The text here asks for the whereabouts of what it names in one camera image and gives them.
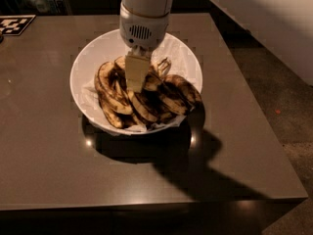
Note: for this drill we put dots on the left outer curved banana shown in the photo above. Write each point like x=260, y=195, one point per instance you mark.
x=117, y=103

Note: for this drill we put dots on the lower centre banana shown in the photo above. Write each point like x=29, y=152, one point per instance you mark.
x=142, y=106

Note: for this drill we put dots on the bottom left banana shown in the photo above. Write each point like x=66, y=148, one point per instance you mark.
x=111, y=115

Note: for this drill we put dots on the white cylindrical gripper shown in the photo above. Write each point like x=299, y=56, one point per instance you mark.
x=142, y=30

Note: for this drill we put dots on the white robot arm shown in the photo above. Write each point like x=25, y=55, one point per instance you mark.
x=148, y=8

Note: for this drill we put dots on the spotted banana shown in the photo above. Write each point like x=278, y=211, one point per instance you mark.
x=119, y=64
x=185, y=88

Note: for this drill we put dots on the long centre-right banana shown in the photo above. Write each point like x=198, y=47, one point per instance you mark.
x=155, y=82

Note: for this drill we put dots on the left inner dark banana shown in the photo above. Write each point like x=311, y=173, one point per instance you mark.
x=112, y=83

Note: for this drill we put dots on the white ceramic bowl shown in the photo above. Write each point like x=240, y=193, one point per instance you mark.
x=101, y=49

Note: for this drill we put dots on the black white fiducial marker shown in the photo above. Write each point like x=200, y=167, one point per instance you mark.
x=15, y=25

